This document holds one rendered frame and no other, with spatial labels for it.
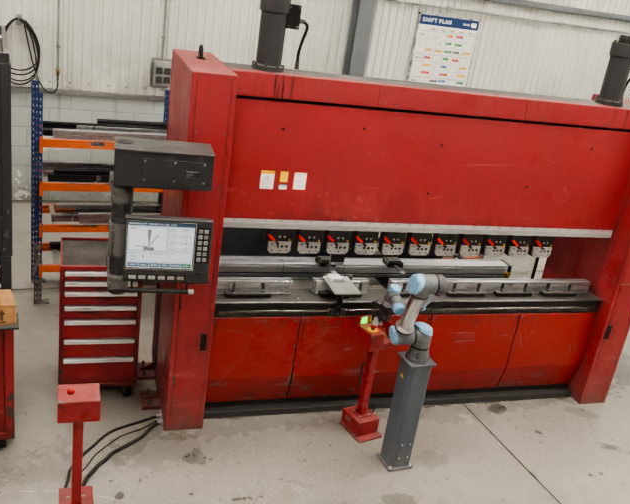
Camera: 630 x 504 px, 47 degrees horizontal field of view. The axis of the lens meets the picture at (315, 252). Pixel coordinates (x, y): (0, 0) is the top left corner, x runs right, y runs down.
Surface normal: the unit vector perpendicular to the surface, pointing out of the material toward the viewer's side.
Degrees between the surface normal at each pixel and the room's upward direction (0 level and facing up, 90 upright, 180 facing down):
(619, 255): 90
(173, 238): 90
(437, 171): 90
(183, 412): 90
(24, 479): 0
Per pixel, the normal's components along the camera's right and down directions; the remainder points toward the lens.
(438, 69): 0.38, 0.39
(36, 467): 0.14, -0.92
